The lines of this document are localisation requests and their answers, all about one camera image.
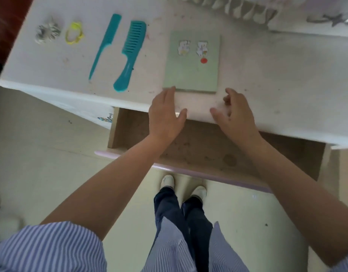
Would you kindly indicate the person's right hand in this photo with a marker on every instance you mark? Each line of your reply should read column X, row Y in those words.
column 239, row 121

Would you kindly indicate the teal wide-tooth comb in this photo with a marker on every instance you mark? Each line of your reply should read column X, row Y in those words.
column 131, row 50

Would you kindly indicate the white fringed cloth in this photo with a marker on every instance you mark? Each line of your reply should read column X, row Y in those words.
column 236, row 7

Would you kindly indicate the person's left white shoe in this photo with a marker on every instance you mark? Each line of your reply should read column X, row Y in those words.
column 167, row 181

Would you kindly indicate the wooden drawer with lilac front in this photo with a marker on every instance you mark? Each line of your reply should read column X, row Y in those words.
column 202, row 150

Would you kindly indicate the dark blue trousers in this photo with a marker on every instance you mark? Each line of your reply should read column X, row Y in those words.
column 176, row 212

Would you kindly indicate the silver star ornament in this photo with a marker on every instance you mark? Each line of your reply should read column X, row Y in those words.
column 332, row 19

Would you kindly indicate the person's left forearm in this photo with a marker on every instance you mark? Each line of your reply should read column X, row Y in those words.
column 111, row 184

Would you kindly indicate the person's right forearm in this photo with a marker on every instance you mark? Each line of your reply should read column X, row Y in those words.
column 298, row 195

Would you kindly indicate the teal tail comb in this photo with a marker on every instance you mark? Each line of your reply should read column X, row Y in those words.
column 104, row 42

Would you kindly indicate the person's white shoe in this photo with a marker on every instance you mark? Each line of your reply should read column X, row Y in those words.
column 167, row 181
column 199, row 192

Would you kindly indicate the grey white hair scrunchie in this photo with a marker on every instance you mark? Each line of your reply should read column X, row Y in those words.
column 48, row 33

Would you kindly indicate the white dresser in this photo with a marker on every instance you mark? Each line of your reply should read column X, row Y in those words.
column 276, row 76

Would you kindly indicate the person's right thumb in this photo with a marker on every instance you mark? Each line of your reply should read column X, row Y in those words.
column 218, row 115

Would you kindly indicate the person's left hand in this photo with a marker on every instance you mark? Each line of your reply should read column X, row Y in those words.
column 162, row 118

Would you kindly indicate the blue striped shirt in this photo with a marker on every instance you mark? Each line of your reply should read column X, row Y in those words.
column 49, row 249

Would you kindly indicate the person's left thumb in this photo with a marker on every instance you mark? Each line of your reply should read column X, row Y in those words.
column 182, row 114

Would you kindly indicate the silver drawer knob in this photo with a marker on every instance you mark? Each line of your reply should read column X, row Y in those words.
column 107, row 118

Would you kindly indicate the green notebook with stickers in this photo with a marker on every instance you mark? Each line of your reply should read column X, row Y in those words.
column 193, row 67

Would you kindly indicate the person's right white shoe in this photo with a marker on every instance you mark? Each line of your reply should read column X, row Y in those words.
column 199, row 192

